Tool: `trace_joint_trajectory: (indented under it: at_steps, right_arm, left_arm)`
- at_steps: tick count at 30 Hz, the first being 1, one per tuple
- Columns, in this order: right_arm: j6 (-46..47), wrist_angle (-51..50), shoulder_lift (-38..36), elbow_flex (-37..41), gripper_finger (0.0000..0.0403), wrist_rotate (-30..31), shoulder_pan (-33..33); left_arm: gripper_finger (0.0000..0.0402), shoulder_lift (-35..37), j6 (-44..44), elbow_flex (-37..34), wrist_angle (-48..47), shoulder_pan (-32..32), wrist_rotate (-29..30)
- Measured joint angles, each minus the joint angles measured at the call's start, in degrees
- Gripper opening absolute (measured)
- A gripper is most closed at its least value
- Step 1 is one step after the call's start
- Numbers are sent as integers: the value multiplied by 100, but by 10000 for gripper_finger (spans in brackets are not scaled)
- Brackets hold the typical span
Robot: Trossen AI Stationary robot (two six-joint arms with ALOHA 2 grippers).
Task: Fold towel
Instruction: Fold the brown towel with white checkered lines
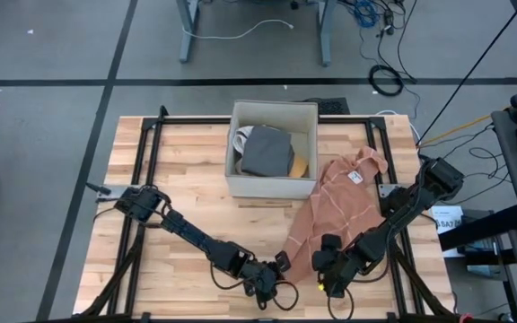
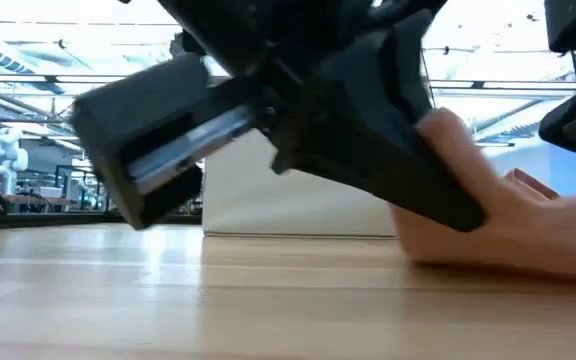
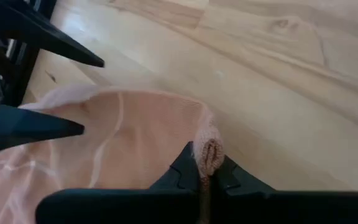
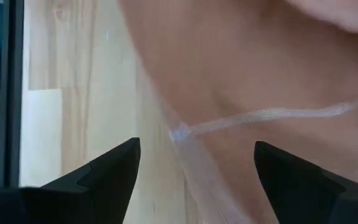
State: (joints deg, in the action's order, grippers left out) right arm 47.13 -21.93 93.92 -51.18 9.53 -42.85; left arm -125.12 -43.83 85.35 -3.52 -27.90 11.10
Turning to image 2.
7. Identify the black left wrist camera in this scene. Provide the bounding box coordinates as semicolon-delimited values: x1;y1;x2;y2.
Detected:
367;0;449;29

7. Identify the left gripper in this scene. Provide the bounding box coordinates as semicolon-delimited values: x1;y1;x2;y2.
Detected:
70;0;384;231

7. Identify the salmon pink towel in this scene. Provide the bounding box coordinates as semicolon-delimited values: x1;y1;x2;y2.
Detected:
390;107;576;287

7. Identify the silver ventilation duct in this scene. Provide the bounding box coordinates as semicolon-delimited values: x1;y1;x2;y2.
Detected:
470;99;549;146

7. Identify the grey ceiling duct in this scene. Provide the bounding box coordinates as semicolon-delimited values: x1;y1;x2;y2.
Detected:
0;42;67;96

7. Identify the beige fabric storage box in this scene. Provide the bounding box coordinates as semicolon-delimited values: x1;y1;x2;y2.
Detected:
201;128;398;239

